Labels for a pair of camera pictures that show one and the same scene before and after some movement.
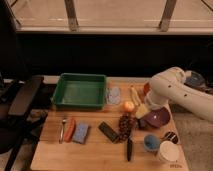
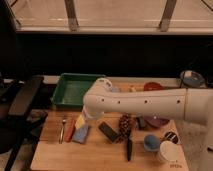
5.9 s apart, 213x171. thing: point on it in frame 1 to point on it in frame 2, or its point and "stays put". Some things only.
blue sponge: x=80 y=133 stays put
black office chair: x=16 y=125 stays put
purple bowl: x=157 y=117 stays put
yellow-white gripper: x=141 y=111 to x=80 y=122
